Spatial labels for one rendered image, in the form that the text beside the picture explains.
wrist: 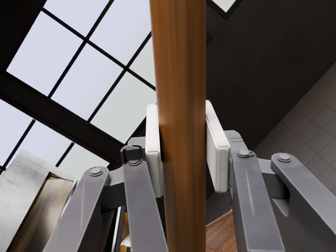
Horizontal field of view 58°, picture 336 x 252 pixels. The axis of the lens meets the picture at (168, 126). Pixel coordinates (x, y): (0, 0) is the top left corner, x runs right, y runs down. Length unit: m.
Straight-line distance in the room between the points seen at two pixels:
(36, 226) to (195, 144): 1.62
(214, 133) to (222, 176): 0.02
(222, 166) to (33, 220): 1.67
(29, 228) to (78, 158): 1.91
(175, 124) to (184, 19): 0.06
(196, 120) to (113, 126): 3.18
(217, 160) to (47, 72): 3.16
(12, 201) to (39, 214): 0.16
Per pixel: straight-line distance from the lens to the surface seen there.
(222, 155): 0.16
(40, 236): 1.73
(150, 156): 0.16
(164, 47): 0.16
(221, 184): 0.17
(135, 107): 3.26
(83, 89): 3.25
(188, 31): 0.16
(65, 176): 2.10
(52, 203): 1.90
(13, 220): 1.74
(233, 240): 2.33
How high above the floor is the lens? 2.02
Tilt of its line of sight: 17 degrees down
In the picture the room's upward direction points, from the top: 56 degrees counter-clockwise
